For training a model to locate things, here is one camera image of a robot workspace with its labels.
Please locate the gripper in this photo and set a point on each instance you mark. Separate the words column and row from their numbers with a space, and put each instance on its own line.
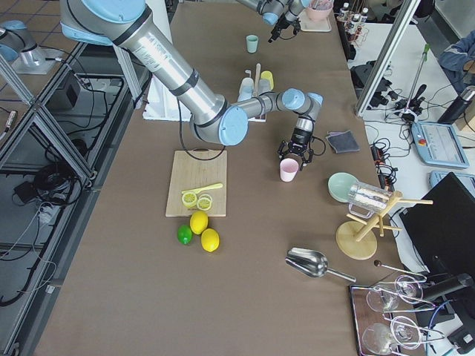
column 283, row 23
column 300, row 138

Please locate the pink cup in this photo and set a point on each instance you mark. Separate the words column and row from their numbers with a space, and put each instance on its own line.
column 288, row 169

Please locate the mint green cup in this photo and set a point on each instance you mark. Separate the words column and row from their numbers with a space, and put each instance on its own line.
column 252, row 43

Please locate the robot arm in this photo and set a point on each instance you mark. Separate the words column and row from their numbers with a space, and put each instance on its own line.
column 279, row 14
column 130, row 25

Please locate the yellow cup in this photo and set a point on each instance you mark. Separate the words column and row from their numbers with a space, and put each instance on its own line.
column 266, row 82

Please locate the white cup holder rack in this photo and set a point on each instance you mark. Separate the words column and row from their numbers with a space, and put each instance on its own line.
column 256, row 92

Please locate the light blue cup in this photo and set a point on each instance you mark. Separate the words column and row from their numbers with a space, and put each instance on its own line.
column 246, row 89

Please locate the cream tray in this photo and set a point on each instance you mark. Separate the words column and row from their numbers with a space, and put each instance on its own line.
column 320, row 26

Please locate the pink bowl of ice cubes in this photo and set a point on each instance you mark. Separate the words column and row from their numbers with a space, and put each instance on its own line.
column 319, row 10

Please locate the grey cloth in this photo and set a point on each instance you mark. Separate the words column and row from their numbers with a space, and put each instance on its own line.
column 343, row 142

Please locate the green bowl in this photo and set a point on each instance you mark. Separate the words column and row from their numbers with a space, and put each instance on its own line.
column 339, row 185

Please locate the clear plastic pitcher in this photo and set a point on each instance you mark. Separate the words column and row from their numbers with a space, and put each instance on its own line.
column 364, row 200

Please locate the lemon slice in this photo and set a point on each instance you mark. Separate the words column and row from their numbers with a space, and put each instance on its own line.
column 189, row 199
column 204, row 202

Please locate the yellow plastic knife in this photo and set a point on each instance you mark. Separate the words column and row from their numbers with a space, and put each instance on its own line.
column 204, row 188

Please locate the wooden mug tree stand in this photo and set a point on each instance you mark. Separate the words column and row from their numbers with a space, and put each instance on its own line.
column 356, row 238

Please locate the wooden cutting board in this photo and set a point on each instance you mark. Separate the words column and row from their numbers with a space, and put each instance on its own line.
column 188, row 173

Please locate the metal scoop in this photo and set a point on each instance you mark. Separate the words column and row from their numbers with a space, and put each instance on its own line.
column 313, row 263

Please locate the yellow lemon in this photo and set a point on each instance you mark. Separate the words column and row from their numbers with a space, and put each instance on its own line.
column 210, row 240
column 198, row 222

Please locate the green lime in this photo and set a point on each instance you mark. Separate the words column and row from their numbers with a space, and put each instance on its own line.
column 184, row 234

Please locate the blue teach pendant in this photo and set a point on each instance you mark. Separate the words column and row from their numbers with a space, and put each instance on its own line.
column 438, row 145
column 447, row 182

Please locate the black monitor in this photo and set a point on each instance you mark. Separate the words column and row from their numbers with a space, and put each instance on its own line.
column 443, row 233

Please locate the wine glass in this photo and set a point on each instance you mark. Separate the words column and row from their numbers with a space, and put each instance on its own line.
column 394, row 296
column 401, row 334

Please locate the aluminium frame post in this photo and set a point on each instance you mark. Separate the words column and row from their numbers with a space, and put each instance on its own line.
column 395, row 35

